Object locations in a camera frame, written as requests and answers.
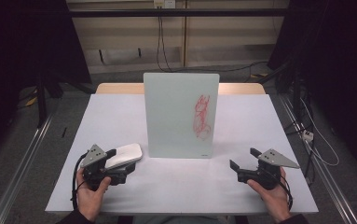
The white table mat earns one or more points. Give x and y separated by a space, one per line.
179 186

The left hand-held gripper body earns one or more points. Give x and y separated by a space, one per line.
94 155

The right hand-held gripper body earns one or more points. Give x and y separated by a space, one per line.
269 171

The person's left hand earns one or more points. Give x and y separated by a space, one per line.
89 199

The black stand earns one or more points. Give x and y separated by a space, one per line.
295 93
42 102

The person's right hand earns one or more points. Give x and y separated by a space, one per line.
271 199

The glass whiteboard with red scribble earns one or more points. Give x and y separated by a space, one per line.
173 118

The metal floor rail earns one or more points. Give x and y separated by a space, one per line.
322 174
20 171

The white wall socket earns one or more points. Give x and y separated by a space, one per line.
164 3

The white power adapter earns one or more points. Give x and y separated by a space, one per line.
307 135

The white board eraser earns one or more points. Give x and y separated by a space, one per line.
124 155

